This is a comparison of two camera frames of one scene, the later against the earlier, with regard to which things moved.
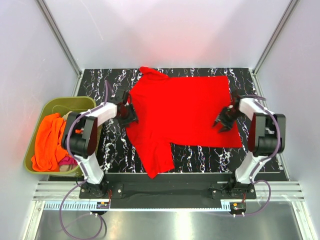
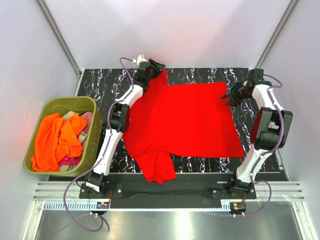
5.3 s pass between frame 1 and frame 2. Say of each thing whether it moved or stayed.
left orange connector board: stayed
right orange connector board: stayed
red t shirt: moved
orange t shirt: stayed
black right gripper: moved
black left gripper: moved
